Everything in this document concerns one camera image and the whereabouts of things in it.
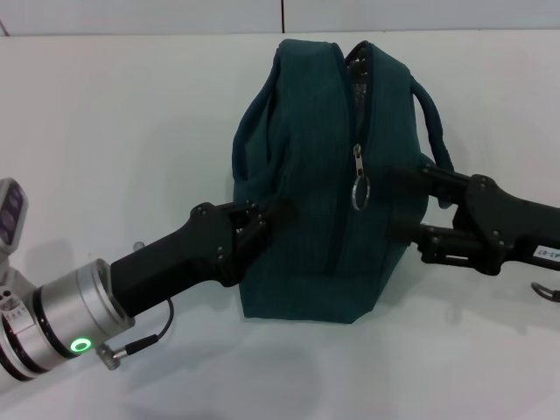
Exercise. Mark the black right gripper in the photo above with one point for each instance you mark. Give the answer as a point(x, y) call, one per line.
point(516, 223)

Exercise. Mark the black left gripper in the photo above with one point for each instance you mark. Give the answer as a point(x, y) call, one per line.
point(184, 262)

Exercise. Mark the dark green insulated lunch bag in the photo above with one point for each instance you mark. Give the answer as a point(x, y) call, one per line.
point(315, 175)

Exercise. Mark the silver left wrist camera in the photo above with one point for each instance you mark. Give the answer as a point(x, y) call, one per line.
point(12, 210)

